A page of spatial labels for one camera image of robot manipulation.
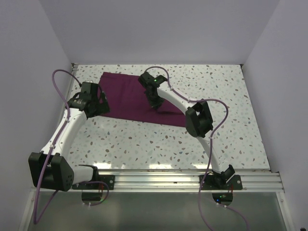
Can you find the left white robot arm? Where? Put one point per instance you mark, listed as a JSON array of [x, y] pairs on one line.
[[49, 168]]

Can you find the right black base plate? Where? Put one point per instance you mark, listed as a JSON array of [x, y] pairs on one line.
[[235, 183]]

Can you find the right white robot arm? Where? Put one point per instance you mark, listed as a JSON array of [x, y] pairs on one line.
[[198, 122]]

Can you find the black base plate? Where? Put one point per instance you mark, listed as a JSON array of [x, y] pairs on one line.
[[98, 182], [235, 183]]

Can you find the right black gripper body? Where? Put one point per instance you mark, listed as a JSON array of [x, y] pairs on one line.
[[154, 101]]

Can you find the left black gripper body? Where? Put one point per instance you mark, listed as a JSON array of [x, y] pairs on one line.
[[92, 114]]

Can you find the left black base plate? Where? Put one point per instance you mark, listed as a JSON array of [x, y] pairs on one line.
[[98, 182]]

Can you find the purple cloth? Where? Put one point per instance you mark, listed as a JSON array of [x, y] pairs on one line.
[[127, 100]]

